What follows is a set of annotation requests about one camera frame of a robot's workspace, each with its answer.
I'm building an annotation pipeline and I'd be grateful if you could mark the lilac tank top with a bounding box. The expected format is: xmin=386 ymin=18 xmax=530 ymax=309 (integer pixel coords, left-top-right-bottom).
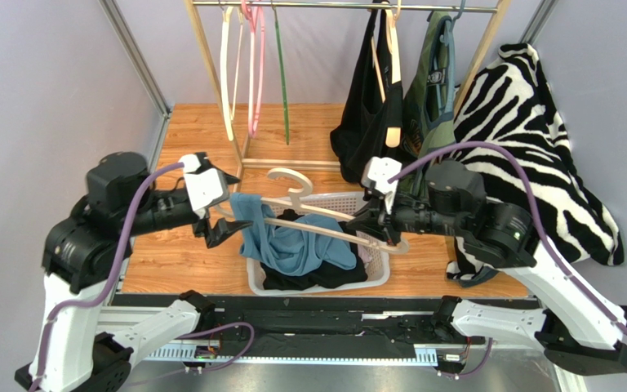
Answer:
xmin=356 ymin=245 xmax=373 ymax=268

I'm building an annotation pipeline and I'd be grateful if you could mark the black tank top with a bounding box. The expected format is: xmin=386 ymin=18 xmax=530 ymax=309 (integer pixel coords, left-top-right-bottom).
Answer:
xmin=260 ymin=209 xmax=370 ymax=292

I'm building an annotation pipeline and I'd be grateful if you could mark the blue tank top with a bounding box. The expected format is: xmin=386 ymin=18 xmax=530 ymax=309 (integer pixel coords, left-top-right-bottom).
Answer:
xmin=229 ymin=193 xmax=357 ymax=276

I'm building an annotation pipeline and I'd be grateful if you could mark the light wooden hanger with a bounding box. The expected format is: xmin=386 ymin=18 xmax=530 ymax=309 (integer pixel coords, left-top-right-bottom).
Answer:
xmin=366 ymin=7 xmax=403 ymax=157

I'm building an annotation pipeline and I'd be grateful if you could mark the green plastic hanger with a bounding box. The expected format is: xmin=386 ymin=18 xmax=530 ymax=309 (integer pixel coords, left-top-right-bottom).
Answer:
xmin=271 ymin=3 xmax=291 ymax=145

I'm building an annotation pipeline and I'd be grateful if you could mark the pink plastic hanger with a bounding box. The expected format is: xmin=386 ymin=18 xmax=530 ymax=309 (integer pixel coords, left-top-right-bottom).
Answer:
xmin=241 ymin=1 xmax=266 ymax=138

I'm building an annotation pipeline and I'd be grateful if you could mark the cream plastic hanger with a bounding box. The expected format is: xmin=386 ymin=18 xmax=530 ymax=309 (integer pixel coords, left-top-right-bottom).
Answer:
xmin=219 ymin=2 xmax=247 ymax=142

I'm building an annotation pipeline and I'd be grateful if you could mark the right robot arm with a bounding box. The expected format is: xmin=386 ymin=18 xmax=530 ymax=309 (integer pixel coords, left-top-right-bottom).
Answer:
xmin=348 ymin=157 xmax=627 ymax=376

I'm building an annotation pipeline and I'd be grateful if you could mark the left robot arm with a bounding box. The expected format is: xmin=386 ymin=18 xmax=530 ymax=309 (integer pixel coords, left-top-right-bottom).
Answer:
xmin=15 ymin=152 xmax=248 ymax=391

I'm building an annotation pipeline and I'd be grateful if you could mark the olive green tank top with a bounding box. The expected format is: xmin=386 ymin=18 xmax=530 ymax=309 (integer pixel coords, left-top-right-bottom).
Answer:
xmin=400 ymin=11 xmax=459 ymax=164

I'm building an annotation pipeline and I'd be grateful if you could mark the teal plastic hanger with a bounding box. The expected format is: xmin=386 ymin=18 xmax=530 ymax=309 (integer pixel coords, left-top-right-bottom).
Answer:
xmin=425 ymin=1 xmax=465 ymax=121

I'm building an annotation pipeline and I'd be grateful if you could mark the white plastic basket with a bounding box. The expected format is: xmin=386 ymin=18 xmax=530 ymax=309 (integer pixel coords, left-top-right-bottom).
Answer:
xmin=246 ymin=191 xmax=391 ymax=296

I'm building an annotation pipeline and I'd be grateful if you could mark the zebra print blanket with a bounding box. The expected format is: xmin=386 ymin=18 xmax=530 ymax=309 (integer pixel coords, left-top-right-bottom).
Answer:
xmin=425 ymin=43 xmax=625 ymax=266

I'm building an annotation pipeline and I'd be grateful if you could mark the wooden clothes rack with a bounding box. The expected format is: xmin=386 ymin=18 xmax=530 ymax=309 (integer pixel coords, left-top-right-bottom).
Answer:
xmin=185 ymin=0 xmax=511 ymax=178

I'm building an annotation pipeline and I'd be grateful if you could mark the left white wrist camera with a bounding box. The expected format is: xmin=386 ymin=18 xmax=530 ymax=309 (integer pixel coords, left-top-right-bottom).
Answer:
xmin=179 ymin=153 xmax=230 ymax=219

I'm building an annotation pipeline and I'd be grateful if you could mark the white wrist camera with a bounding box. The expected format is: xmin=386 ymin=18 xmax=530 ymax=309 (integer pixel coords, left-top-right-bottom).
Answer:
xmin=179 ymin=153 xmax=230 ymax=219
xmin=361 ymin=157 xmax=402 ymax=214

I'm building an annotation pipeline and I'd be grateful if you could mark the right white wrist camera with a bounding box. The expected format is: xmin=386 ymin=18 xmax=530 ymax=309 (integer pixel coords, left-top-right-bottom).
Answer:
xmin=361 ymin=157 xmax=402 ymax=214

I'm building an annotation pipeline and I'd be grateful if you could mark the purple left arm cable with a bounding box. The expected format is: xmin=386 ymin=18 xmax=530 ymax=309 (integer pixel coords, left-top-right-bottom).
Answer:
xmin=28 ymin=162 xmax=257 ymax=392

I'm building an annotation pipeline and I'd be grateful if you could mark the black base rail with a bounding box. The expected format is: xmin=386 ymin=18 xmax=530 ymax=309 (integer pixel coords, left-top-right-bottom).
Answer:
xmin=114 ymin=293 xmax=488 ymax=363

